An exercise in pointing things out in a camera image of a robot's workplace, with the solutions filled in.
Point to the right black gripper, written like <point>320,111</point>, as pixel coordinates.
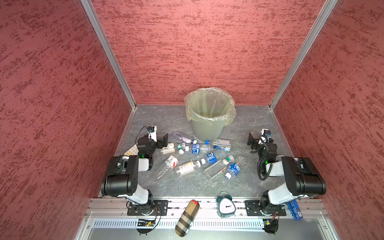
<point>253,140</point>

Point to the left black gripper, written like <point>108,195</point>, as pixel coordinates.
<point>160,142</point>

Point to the red white label bottle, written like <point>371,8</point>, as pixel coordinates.
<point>168,165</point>

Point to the blue label round bottle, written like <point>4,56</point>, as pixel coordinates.
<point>235,168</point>

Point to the yellow label white bottle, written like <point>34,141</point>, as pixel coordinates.
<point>189,167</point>

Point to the green cap square bottle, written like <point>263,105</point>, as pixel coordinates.
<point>218,167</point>

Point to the blue label crushed bottle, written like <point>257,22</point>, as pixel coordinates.
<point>211,158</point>

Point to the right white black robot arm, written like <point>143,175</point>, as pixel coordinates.
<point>302,179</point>

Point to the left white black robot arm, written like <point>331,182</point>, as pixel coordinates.
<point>122,175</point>

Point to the grey mesh waste bin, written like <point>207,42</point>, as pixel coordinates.
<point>206,131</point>

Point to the clear plastic bin liner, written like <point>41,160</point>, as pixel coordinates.
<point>210,106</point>

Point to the green label small bottle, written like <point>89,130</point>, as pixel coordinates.
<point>182,148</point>

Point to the purple label clear bottle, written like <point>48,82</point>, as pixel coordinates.
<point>182,137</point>

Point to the beige calculator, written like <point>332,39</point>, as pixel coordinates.
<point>132,151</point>

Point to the blue cap flat bottle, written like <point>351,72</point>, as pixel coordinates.
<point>220,144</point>

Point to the blue label bottle white cap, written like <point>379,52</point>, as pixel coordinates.
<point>201,148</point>

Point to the green alarm clock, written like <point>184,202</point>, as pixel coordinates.
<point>225,205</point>

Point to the plaid glasses case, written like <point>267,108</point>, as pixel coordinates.
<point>187,218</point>

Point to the blue battery pack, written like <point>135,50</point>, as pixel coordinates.
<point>295,210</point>

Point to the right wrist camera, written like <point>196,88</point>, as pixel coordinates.
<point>266,133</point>

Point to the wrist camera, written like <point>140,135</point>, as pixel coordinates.
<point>152,132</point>
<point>266,133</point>

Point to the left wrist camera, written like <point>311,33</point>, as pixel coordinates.
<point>152,132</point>

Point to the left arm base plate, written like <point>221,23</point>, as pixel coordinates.
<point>154,208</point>

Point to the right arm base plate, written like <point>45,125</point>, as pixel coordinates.
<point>255,208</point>

